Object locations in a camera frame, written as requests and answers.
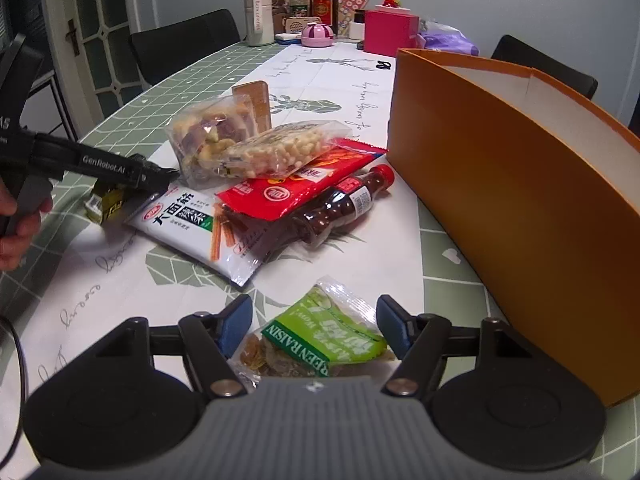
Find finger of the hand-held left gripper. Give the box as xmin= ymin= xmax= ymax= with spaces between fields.
xmin=131 ymin=154 xmax=181 ymax=193

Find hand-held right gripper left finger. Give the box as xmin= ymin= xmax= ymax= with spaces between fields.
xmin=95 ymin=294 xmax=253 ymax=400

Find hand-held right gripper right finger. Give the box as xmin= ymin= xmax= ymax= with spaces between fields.
xmin=376 ymin=294 xmax=533 ymax=397

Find small green yellow packet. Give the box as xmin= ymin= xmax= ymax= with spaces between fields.
xmin=85 ymin=180 xmax=143 ymax=226

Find clear bag of mixed nuts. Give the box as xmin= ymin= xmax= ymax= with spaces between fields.
xmin=167 ymin=92 xmax=259 ymax=187

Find green raisin packet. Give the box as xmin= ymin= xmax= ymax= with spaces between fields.
xmin=231 ymin=275 xmax=402 ymax=387

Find clear bag of peanuts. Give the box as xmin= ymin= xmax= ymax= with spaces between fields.
xmin=219 ymin=120 xmax=352 ymax=182

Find brown sauce bottle red cap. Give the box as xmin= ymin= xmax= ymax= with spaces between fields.
xmin=289 ymin=163 xmax=396 ymax=250

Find red snack packet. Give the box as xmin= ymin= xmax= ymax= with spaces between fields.
xmin=215 ymin=137 xmax=389 ymax=222

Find orange cardboard box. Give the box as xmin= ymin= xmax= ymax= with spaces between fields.
xmin=386 ymin=48 xmax=640 ymax=408

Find person's left hand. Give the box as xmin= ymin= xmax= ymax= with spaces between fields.
xmin=0 ymin=180 xmax=54 ymax=272

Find white snack packet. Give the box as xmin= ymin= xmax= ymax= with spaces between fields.
xmin=122 ymin=185 xmax=262 ymax=289

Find green checked tablecloth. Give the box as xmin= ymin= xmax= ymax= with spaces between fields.
xmin=0 ymin=40 xmax=640 ymax=480

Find tan biscuit box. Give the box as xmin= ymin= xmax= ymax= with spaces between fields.
xmin=231 ymin=80 xmax=273 ymax=134

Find door with glass panes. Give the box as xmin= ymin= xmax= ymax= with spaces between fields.
xmin=41 ymin=0 xmax=142 ymax=128

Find black chair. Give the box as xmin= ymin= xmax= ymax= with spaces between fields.
xmin=490 ymin=34 xmax=599 ymax=101
xmin=130 ymin=8 xmax=242 ymax=89

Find white bottle with pink lid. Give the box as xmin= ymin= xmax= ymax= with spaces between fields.
xmin=243 ymin=0 xmax=275 ymax=47

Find white printed table runner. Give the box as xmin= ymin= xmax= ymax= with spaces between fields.
xmin=0 ymin=40 xmax=431 ymax=401

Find small beige radio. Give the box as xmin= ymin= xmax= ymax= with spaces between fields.
xmin=282 ymin=14 xmax=324 ymax=37

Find pink round container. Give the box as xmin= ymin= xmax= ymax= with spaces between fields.
xmin=301 ymin=22 xmax=335 ymax=50

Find clear water bottle green label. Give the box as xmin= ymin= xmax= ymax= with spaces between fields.
xmin=287 ymin=0 xmax=310 ymax=32

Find dark brown glass bottle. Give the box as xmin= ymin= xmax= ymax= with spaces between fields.
xmin=309 ymin=0 xmax=339 ymax=37

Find dotted card sheets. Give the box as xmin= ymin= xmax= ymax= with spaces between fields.
xmin=294 ymin=0 xmax=369 ymax=37

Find pink square box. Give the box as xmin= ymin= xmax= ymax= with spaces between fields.
xmin=363 ymin=8 xmax=420 ymax=59

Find purple plastic bag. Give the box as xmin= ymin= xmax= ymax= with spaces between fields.
xmin=417 ymin=29 xmax=480 ymax=57

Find black cable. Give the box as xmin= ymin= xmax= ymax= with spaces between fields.
xmin=0 ymin=314 xmax=30 ymax=467

